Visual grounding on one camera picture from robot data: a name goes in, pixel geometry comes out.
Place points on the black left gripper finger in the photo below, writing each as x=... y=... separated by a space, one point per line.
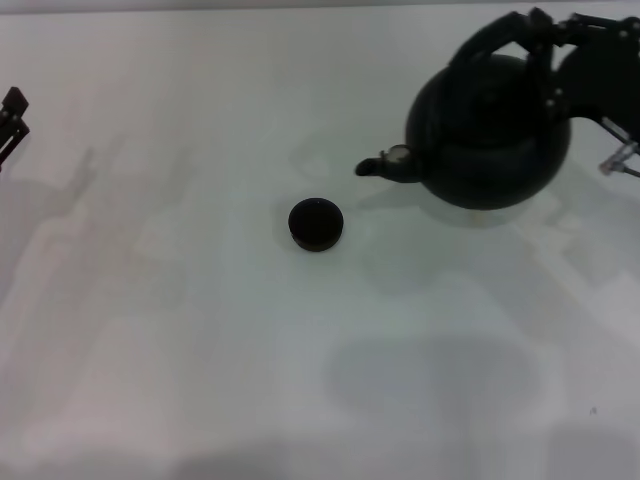
x=17 y=140
x=16 y=101

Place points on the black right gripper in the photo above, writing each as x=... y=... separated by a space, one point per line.
x=600 y=75

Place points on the black round teapot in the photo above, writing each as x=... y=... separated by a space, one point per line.
x=490 y=160

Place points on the dark brown teacup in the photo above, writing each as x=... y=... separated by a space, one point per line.
x=316 y=225

